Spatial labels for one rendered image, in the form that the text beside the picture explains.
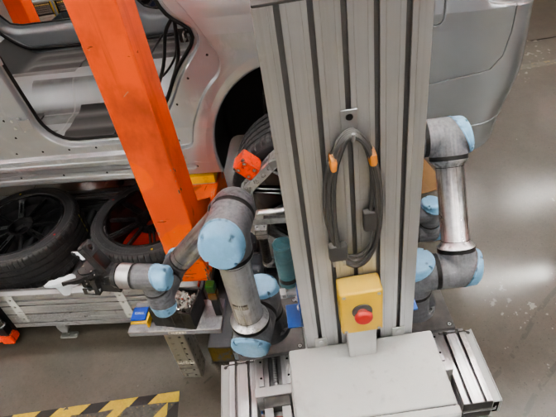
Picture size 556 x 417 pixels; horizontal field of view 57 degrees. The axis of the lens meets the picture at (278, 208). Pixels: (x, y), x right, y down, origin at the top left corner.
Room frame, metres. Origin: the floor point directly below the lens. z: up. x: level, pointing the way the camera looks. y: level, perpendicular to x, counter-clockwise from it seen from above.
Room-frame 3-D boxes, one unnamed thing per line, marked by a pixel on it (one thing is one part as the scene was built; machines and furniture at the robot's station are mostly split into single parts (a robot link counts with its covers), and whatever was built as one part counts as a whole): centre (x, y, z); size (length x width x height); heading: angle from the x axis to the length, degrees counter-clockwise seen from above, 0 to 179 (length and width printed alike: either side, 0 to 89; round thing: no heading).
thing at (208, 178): (2.18, 0.35, 0.71); 0.14 x 0.14 x 0.05; 81
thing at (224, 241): (0.93, 0.14, 1.19); 0.15 x 0.12 x 0.55; 164
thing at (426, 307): (1.04, -0.39, 0.87); 0.15 x 0.15 x 0.10
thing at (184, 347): (1.48, 0.57, 0.21); 0.10 x 0.10 x 0.42; 81
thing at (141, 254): (2.17, 0.71, 0.39); 0.66 x 0.66 x 0.24
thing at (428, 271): (1.04, -0.40, 0.98); 0.13 x 0.12 x 0.14; 85
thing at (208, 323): (1.48, 0.54, 0.44); 0.43 x 0.17 x 0.03; 81
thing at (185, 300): (1.48, 0.52, 0.51); 0.20 x 0.14 x 0.13; 72
